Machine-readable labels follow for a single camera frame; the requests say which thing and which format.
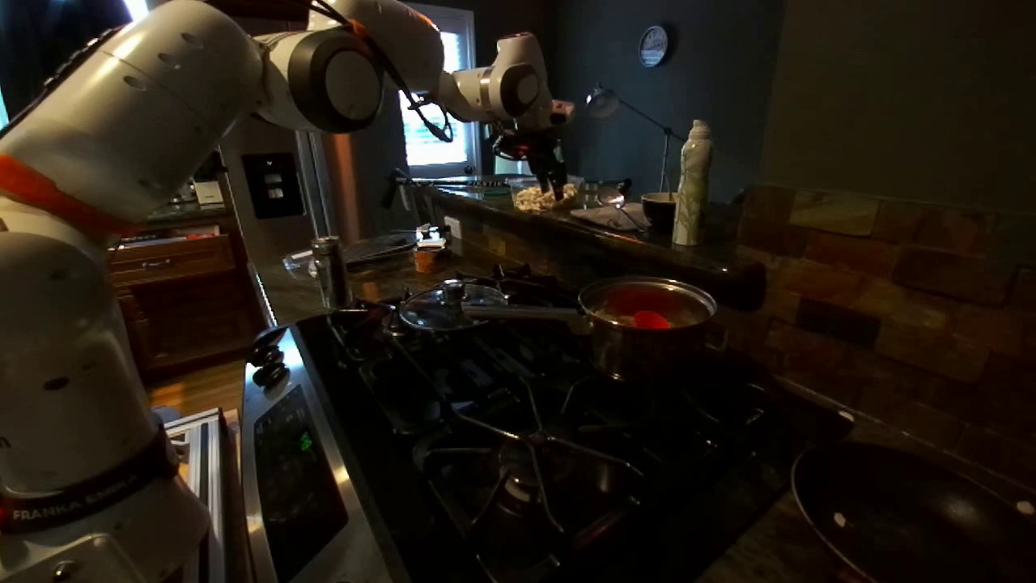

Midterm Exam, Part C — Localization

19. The dark metal canister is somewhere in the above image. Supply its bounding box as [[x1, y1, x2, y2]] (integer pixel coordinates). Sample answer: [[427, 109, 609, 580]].
[[313, 234, 356, 312]]

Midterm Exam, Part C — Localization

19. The small clear glass container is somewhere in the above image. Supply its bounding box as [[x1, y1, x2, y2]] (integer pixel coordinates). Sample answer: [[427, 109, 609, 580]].
[[279, 247, 326, 278]]

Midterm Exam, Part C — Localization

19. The white plastic bottle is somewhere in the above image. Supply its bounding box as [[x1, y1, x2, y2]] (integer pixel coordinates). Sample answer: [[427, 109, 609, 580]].
[[669, 116, 714, 253]]

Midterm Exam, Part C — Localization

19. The steel saucepan with handle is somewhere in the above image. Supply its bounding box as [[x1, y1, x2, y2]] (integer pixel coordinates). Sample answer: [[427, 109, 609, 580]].
[[464, 271, 725, 382]]

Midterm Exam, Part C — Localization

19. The black gas stove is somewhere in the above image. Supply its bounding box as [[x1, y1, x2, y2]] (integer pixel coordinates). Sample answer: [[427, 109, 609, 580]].
[[235, 271, 855, 583]]

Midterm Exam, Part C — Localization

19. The wooden drawer cabinet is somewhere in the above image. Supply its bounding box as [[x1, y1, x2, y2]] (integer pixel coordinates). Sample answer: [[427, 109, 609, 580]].
[[104, 222, 269, 382]]

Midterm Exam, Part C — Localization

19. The round wall clock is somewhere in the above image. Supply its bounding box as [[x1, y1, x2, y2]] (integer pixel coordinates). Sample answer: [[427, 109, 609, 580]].
[[633, 22, 674, 72]]

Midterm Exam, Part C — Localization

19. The glass pot lid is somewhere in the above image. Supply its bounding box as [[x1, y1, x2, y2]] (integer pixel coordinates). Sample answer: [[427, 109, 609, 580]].
[[393, 275, 513, 336]]

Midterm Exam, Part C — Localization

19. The grey quilted pot holder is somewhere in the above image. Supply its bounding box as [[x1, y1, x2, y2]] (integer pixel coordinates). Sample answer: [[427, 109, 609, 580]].
[[568, 201, 654, 234]]

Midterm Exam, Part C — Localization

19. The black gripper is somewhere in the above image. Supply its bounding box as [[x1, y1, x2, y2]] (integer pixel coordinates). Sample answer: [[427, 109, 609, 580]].
[[496, 106, 581, 201]]

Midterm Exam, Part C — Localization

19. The red round food piece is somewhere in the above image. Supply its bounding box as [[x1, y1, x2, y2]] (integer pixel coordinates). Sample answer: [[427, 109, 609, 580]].
[[627, 307, 675, 333]]

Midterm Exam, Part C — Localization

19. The small orange cup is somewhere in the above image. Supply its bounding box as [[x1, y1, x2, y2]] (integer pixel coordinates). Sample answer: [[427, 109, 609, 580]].
[[411, 240, 447, 275]]

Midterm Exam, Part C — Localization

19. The dark mug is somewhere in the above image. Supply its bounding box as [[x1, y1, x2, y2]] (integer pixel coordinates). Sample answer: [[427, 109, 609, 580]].
[[638, 192, 679, 242]]

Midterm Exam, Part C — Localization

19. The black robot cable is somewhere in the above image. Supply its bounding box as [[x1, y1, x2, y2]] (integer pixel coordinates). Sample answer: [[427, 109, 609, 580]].
[[303, 0, 456, 146]]

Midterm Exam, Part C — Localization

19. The black frying pan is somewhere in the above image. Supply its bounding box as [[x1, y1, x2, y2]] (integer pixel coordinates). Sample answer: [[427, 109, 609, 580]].
[[787, 434, 1036, 583]]

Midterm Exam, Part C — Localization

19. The metal robot stand frame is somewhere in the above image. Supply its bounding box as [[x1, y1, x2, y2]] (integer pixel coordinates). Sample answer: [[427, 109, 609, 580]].
[[163, 406, 234, 583]]

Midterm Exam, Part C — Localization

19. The bright window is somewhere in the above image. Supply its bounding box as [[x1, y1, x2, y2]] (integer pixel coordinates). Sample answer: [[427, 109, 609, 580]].
[[395, 4, 479, 179]]

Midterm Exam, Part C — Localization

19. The thin desk lamp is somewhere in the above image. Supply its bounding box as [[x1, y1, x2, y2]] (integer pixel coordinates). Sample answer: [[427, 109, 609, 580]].
[[581, 85, 688, 198]]

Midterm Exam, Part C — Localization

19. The stainless steel refrigerator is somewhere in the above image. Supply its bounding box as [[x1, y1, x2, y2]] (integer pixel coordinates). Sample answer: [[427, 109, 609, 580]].
[[219, 109, 370, 259]]

